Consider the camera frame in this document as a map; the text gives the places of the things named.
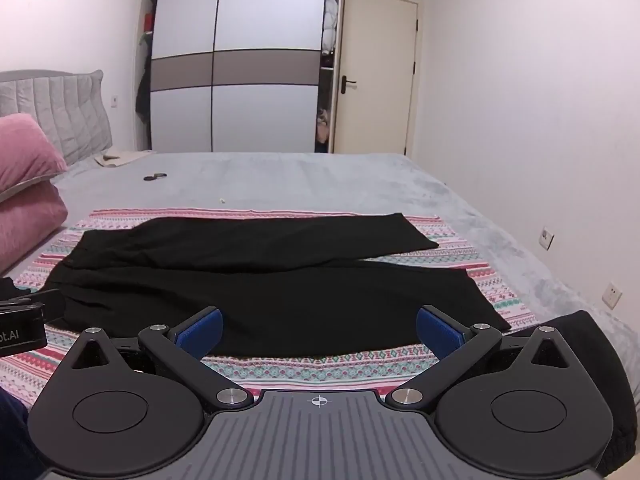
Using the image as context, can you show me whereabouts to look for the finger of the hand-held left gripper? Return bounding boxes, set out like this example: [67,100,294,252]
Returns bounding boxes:
[0,288,67,322]

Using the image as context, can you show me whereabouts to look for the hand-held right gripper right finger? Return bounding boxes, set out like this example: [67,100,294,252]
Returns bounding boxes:
[385,304,577,408]

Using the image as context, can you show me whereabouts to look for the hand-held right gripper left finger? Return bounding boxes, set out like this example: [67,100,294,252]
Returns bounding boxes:
[62,306,255,408]

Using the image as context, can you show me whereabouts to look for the black pants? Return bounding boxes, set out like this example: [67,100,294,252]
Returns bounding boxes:
[42,212,512,358]

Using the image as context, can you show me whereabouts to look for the patterned striped blanket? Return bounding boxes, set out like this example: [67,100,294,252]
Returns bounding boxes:
[0,207,541,408]

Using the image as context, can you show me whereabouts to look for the pink pillow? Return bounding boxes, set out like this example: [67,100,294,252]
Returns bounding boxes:
[0,113,68,203]
[0,180,69,276]

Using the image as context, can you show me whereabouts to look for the person's dark blue clothing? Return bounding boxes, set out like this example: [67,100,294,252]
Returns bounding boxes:
[0,390,36,480]

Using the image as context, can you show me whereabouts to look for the black knit cloth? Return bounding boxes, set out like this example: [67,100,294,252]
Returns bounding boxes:
[510,310,640,478]

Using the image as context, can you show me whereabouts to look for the beige folded cloth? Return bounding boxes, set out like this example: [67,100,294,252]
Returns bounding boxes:
[94,149,146,167]

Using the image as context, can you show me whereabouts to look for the grey padded headboard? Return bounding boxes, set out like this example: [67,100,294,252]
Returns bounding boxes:
[0,70,113,167]

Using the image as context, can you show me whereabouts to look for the hanging dark garment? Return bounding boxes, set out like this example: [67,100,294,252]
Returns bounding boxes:
[135,45,153,123]

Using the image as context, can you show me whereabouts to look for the cream room door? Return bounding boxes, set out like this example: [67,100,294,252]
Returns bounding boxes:
[332,0,420,157]

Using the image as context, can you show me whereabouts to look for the hanging light clothes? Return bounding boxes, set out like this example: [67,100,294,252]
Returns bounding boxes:
[320,0,341,56]

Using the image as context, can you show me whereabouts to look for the white sliding door wardrobe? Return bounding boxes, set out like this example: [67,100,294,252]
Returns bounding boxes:
[134,0,346,155]

